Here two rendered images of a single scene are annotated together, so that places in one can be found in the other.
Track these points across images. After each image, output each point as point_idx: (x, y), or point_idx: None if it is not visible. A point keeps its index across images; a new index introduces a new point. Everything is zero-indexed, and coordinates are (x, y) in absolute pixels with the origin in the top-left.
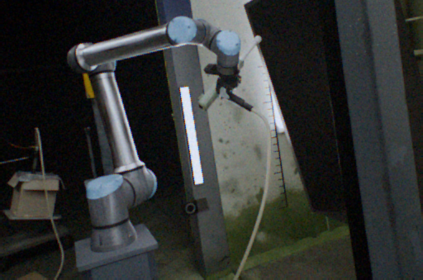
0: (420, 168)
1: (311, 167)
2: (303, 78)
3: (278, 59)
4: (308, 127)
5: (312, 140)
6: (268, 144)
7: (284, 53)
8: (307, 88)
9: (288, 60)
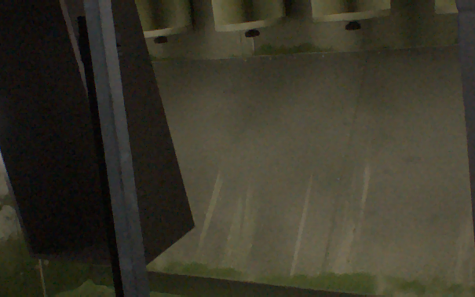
0: (158, 185)
1: (29, 197)
2: (17, 74)
3: None
4: (25, 142)
5: (31, 160)
6: None
7: None
8: (23, 87)
9: None
